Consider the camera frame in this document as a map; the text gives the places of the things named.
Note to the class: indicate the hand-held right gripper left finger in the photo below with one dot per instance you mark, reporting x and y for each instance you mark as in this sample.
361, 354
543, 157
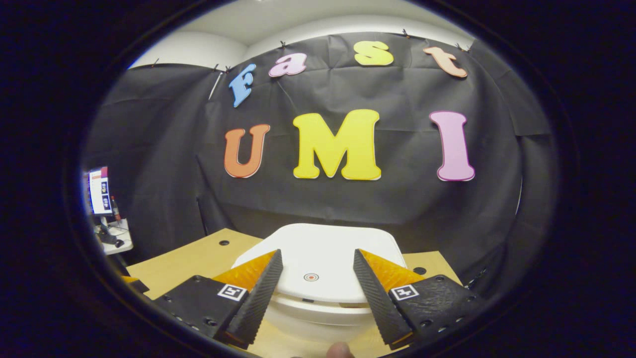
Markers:
253, 303

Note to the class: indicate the white side table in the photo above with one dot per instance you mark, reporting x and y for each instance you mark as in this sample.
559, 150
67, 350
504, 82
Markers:
121, 233

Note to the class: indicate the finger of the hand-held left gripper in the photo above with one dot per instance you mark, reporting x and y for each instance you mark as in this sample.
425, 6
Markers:
136, 285

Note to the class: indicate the red bottle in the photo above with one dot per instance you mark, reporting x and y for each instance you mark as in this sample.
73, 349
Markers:
116, 208

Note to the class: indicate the white desktop garbage bin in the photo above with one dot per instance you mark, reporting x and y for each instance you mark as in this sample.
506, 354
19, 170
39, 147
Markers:
323, 248

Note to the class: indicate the wooden desktop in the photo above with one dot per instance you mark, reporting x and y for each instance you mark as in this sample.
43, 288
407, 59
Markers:
198, 258

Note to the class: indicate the computer monitor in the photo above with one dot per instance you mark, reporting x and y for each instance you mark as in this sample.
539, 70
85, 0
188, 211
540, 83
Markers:
101, 191

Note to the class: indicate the black backdrop cloth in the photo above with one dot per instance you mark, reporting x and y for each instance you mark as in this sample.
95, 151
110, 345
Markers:
422, 209

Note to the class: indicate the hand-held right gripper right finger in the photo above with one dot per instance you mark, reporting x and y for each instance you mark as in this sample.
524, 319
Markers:
380, 303

